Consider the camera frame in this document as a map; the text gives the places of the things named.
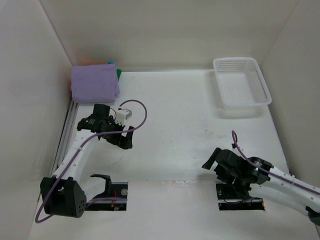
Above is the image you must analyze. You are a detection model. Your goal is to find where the lilac t shirt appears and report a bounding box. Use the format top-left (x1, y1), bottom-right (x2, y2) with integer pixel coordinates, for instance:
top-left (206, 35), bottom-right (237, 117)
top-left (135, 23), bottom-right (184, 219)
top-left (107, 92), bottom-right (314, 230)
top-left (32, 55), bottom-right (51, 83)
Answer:
top-left (70, 63), bottom-right (120, 104)

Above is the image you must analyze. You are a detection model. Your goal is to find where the green t shirt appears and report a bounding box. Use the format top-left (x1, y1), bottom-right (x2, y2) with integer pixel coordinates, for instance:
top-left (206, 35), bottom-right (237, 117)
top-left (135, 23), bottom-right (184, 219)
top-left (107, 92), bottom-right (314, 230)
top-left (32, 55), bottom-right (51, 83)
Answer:
top-left (116, 69), bottom-right (122, 80)

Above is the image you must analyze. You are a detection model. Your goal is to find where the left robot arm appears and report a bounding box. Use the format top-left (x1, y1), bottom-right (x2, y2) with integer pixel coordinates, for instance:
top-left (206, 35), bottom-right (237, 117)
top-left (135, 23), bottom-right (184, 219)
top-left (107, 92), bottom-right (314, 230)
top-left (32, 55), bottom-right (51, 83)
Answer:
top-left (40, 104), bottom-right (134, 218)

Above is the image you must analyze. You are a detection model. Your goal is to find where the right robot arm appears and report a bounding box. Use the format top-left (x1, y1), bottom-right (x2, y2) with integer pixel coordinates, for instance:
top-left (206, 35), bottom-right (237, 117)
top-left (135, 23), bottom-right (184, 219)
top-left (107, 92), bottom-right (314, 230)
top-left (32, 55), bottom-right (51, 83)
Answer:
top-left (202, 147), bottom-right (320, 225)

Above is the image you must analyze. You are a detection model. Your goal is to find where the white laundry basket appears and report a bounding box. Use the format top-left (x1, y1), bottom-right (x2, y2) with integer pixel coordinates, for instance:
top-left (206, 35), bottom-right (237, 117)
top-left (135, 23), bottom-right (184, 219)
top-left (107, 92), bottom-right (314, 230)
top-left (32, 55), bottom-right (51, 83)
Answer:
top-left (213, 57), bottom-right (272, 110)

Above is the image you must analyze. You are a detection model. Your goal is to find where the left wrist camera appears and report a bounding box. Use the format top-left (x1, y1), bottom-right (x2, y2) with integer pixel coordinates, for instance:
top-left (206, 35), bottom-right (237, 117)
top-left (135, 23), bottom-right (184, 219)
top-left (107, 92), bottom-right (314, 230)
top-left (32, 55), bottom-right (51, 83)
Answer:
top-left (115, 108), bottom-right (133, 126)

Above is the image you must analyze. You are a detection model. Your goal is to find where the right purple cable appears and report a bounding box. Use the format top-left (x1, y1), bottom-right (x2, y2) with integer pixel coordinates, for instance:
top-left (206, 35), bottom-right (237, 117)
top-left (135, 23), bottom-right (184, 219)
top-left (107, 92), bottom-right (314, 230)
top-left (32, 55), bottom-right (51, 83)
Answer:
top-left (231, 129), bottom-right (320, 196)

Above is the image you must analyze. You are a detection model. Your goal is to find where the purple cable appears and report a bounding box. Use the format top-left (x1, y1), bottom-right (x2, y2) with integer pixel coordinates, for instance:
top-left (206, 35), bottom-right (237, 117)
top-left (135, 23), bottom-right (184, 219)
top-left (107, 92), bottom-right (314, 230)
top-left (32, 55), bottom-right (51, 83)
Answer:
top-left (34, 99), bottom-right (148, 224)
top-left (231, 129), bottom-right (320, 196)

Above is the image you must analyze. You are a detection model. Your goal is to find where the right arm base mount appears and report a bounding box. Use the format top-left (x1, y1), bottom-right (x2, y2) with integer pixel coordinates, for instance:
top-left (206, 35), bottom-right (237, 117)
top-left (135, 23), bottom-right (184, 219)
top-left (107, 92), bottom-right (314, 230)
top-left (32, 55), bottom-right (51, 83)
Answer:
top-left (215, 182), bottom-right (265, 211)

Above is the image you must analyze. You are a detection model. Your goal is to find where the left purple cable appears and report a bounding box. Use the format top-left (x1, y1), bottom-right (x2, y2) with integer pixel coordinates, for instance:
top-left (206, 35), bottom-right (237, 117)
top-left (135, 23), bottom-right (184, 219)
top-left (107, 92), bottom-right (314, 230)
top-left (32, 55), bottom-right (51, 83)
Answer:
top-left (34, 99), bottom-right (148, 224)

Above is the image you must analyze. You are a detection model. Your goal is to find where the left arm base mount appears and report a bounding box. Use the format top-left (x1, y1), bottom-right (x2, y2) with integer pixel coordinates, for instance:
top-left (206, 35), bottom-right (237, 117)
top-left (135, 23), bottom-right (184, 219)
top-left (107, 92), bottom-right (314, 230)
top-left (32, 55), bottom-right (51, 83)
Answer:
top-left (83, 174), bottom-right (129, 212)

